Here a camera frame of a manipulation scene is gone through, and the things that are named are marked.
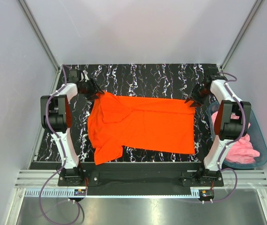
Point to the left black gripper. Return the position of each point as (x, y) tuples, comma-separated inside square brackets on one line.
[(94, 89)]

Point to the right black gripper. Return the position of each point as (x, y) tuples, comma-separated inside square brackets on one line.
[(194, 93)]

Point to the orange t shirt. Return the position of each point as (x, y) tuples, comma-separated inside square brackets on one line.
[(159, 124)]

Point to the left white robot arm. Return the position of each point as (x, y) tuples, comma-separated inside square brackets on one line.
[(56, 119)]

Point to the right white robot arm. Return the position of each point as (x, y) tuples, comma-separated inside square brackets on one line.
[(230, 124)]

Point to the blue plastic basket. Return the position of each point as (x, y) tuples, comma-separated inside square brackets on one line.
[(258, 143)]

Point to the pink t shirt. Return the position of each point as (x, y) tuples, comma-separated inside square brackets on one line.
[(242, 152)]

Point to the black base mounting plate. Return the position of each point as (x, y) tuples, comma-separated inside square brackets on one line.
[(157, 177)]

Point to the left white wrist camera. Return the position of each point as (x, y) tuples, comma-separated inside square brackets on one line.
[(84, 76)]

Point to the white slotted cable duct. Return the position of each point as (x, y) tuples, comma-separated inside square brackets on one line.
[(189, 193)]

